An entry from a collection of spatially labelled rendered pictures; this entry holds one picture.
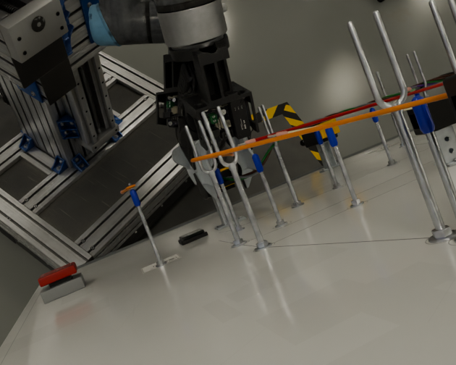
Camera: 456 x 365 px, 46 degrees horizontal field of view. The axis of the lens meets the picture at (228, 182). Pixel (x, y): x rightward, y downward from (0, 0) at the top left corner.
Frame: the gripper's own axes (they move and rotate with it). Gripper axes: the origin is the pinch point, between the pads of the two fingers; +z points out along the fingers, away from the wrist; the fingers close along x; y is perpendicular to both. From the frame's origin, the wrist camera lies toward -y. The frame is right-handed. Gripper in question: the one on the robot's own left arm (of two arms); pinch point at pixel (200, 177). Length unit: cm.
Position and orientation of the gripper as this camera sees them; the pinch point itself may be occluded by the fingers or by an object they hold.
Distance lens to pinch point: 90.4
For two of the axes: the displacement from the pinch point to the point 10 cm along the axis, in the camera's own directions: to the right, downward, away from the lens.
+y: -5.4, -0.2, -8.4
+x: 8.4, -0.4, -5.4
